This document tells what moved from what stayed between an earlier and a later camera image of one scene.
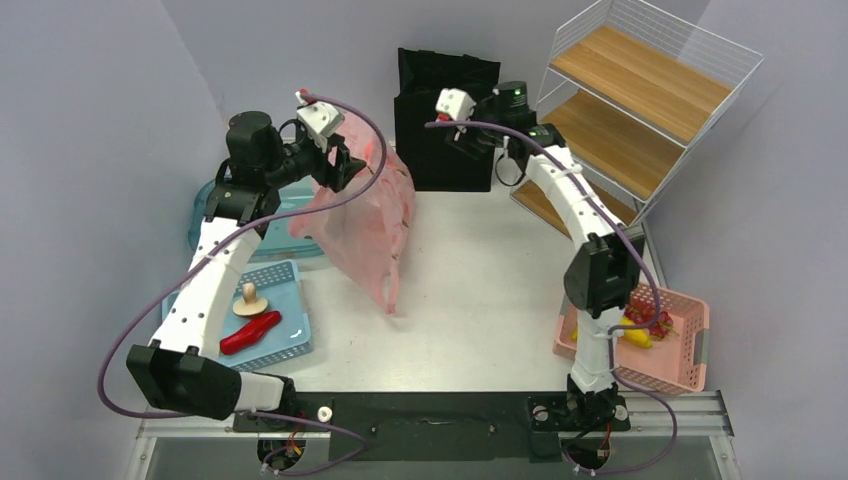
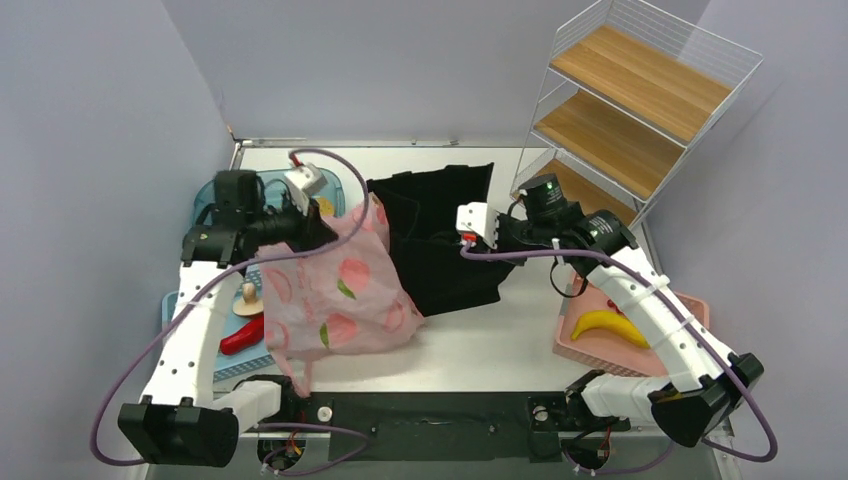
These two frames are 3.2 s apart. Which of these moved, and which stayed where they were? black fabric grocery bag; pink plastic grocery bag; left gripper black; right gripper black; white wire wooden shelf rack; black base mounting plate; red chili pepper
Moved: pink plastic grocery bag; right gripper black; left gripper black; black fabric grocery bag
Stayed: red chili pepper; black base mounting plate; white wire wooden shelf rack
